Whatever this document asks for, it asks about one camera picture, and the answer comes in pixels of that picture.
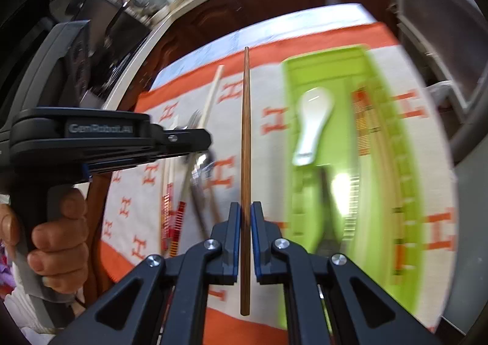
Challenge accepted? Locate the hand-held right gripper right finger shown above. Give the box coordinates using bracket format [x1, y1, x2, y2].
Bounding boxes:
[249, 201, 443, 345]

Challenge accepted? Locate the brown wooden chopstick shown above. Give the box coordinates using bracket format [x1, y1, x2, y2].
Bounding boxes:
[239, 47, 252, 316]

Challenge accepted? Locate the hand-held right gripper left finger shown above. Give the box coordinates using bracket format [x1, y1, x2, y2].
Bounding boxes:
[48, 202, 242, 345]

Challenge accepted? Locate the green plastic utensil tray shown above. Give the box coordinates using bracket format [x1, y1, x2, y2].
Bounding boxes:
[280, 46, 424, 334]

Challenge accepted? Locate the person's left hand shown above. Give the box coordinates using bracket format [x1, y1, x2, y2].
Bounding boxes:
[0, 188, 90, 288]

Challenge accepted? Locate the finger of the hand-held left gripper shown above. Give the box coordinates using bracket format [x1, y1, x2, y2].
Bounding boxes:
[150, 128, 213, 160]

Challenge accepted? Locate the large metal spoon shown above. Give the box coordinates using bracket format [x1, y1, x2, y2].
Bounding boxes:
[191, 151, 222, 231]

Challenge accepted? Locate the grey refrigerator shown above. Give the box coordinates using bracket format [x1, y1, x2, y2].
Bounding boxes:
[446, 101, 488, 330]

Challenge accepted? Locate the orange beige patterned blanket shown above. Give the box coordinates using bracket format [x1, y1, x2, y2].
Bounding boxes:
[97, 21, 458, 345]

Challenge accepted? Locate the white ceramic spoon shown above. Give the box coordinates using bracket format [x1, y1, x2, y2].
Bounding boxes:
[292, 87, 336, 166]

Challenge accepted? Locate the grey countertop oven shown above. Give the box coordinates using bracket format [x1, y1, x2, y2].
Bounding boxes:
[393, 0, 488, 113]

